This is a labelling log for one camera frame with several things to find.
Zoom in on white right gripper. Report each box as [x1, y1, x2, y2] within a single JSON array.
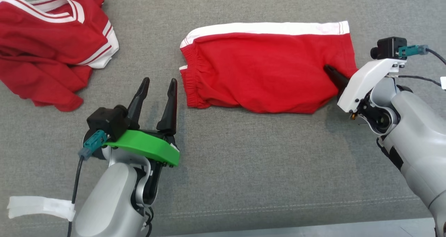
[[324, 58, 407, 113]]

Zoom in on black cable with teal plug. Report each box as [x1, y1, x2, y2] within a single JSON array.
[[398, 45, 446, 66], [67, 130, 108, 237]]

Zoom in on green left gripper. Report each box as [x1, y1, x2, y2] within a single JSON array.
[[103, 77, 180, 168]]

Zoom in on white tape flag on cable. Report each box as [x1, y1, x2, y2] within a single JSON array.
[[7, 195, 77, 222]]

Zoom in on red shorts with white stripe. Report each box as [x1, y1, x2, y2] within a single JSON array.
[[179, 21, 359, 114]]

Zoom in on red Bulls 23 jersey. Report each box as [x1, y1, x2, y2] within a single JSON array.
[[0, 0, 120, 112]]

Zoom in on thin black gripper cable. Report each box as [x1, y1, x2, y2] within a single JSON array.
[[386, 75, 443, 88]]

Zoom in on grey fabric sofa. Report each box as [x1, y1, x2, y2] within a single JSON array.
[[0, 0, 446, 237]]

